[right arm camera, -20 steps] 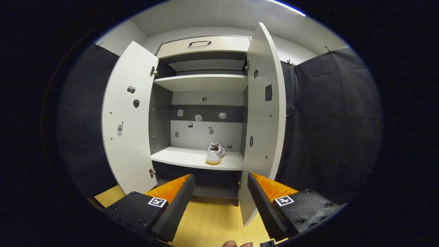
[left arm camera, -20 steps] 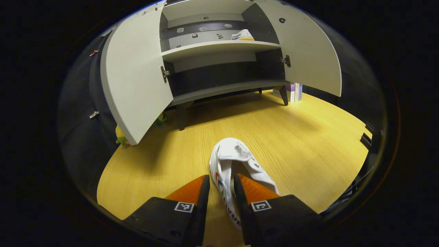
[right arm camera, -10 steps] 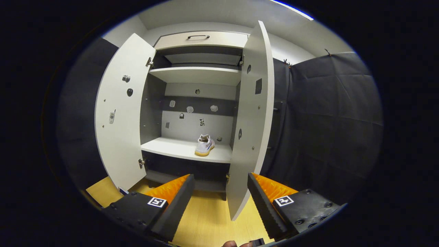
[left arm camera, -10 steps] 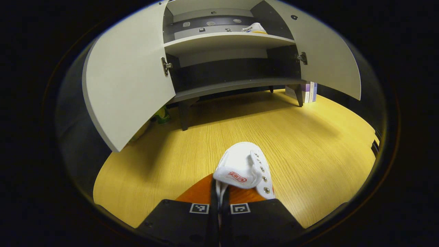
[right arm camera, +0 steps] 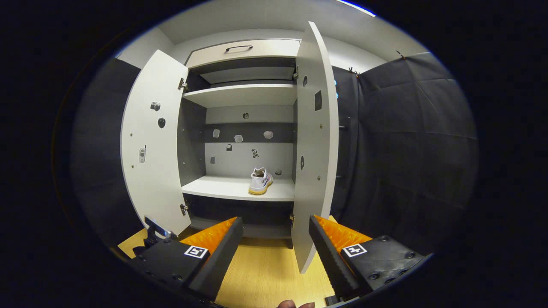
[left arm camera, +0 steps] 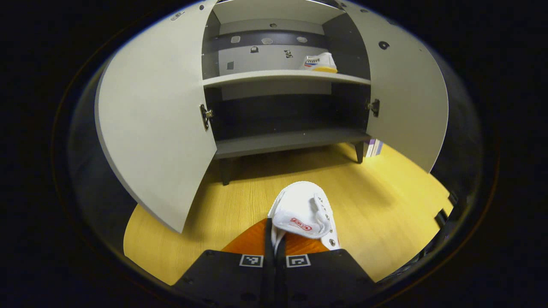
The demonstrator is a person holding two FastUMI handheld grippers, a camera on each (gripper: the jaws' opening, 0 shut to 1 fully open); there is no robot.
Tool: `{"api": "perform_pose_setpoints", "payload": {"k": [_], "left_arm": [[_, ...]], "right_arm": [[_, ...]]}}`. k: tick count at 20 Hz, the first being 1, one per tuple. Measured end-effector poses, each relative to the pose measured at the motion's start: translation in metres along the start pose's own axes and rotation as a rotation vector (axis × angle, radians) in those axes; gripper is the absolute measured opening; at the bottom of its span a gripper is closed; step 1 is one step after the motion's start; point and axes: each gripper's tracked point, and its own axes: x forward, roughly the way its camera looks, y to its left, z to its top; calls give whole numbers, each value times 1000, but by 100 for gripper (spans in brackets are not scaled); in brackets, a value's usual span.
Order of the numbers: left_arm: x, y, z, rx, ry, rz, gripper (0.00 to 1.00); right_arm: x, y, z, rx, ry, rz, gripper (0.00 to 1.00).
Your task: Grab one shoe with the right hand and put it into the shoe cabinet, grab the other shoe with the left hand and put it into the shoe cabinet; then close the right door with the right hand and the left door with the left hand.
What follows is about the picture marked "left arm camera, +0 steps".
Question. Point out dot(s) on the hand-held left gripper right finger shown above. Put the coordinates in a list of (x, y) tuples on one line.
[(280, 278)]

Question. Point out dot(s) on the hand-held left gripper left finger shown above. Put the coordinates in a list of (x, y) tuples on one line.
[(268, 278)]

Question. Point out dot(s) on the white shoe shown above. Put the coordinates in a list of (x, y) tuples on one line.
[(321, 62), (299, 205)]

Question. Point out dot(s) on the white shoe cabinet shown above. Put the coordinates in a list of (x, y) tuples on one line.
[(278, 141)]

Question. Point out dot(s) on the white cabinet door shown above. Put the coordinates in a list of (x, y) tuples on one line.
[(406, 98), (158, 119)]

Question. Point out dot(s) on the upright books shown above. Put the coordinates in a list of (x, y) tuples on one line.
[(373, 147)]

